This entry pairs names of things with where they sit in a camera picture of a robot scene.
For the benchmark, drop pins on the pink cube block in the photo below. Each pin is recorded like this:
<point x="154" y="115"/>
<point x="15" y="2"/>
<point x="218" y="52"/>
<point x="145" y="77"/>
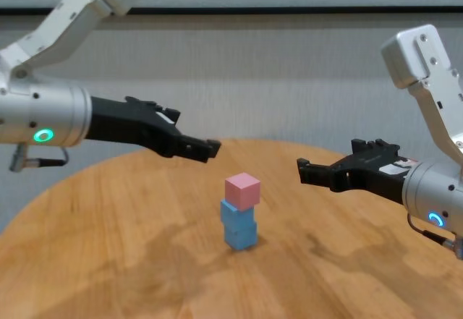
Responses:
<point x="242" y="192"/>

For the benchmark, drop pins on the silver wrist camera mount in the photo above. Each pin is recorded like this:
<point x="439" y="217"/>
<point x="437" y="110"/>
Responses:
<point x="72" y="11"/>
<point x="416" y="58"/>

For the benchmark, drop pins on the black wall trim strip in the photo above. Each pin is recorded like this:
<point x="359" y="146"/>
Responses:
<point x="289" y="10"/>

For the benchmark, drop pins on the blue cube block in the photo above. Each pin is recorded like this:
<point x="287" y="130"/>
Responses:
<point x="233" y="216"/>
<point x="241" y="239"/>

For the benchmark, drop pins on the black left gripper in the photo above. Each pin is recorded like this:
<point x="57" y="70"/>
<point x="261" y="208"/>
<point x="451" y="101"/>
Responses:
<point x="126" y="123"/>

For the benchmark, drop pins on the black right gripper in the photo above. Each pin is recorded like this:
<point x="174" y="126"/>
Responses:
<point x="376" y="174"/>

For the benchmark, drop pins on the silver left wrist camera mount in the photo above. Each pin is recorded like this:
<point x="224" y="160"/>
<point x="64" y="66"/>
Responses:
<point x="72" y="11"/>

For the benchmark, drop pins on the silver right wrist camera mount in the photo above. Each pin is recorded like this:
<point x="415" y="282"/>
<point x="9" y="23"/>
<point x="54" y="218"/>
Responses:
<point x="416" y="58"/>

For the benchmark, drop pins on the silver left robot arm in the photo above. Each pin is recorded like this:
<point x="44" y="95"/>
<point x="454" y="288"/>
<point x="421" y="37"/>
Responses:
<point x="40" y="116"/>

